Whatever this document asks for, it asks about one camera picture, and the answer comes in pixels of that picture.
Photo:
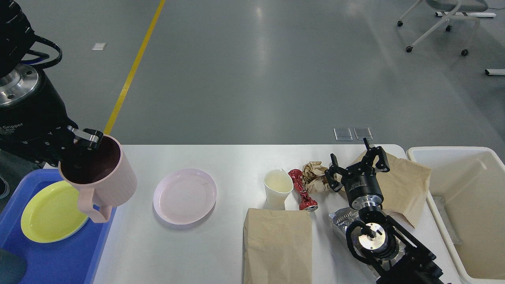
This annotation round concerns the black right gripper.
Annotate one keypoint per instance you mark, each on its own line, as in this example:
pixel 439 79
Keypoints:
pixel 362 190

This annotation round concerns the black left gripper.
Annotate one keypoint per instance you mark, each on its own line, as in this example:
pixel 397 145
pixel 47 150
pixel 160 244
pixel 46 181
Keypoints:
pixel 35 125

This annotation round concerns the pink mug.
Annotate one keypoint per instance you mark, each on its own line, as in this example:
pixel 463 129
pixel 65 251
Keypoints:
pixel 105 182

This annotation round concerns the pink plate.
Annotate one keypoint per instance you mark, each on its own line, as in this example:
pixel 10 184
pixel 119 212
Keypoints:
pixel 185 196

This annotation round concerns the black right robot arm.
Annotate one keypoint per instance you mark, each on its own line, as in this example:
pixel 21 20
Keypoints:
pixel 418 265

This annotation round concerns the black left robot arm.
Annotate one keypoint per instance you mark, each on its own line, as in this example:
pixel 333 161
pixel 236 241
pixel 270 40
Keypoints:
pixel 21 45

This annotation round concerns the right floor outlet plate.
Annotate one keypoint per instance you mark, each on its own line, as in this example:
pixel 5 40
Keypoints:
pixel 363 133

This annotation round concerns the floor outlet plate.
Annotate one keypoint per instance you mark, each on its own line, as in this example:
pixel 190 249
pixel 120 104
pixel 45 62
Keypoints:
pixel 363 133
pixel 343 134

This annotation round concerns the left floor outlet plate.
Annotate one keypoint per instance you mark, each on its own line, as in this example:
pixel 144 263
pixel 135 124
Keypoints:
pixel 343 134

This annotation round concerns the crumpled brown paper ball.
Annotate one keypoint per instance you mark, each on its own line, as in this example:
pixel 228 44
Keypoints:
pixel 313 177

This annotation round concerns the right brown paper bag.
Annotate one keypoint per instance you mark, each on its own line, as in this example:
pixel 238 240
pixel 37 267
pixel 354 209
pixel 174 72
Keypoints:
pixel 404 188

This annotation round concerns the brown paper bag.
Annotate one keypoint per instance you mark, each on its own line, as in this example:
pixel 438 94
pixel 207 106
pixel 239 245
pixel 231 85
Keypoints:
pixel 277 247
pixel 404 188

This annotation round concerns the silver foil wrapper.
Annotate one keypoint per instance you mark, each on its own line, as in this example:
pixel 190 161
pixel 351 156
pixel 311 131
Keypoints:
pixel 371 241

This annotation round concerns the crushed red can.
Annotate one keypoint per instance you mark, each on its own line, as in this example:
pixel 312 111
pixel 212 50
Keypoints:
pixel 306 203

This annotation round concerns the yellow plate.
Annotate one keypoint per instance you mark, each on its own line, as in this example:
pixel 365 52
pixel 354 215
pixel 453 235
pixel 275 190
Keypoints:
pixel 52 214

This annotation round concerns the white paper cup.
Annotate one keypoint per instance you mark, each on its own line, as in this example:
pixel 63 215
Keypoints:
pixel 278 186

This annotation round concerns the beige plastic bin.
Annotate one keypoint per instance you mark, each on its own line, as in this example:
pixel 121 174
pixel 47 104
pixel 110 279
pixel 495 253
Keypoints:
pixel 466 197

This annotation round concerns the front brown paper bag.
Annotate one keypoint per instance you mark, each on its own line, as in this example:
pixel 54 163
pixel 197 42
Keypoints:
pixel 277 247

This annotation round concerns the blue plastic tray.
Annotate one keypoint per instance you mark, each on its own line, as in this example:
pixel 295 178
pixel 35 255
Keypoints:
pixel 73 260

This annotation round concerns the white bar on floor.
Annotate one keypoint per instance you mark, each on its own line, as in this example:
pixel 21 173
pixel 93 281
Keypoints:
pixel 495 72

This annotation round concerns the white rail behind chair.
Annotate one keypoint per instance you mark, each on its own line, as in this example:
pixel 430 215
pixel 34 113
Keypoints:
pixel 474 14

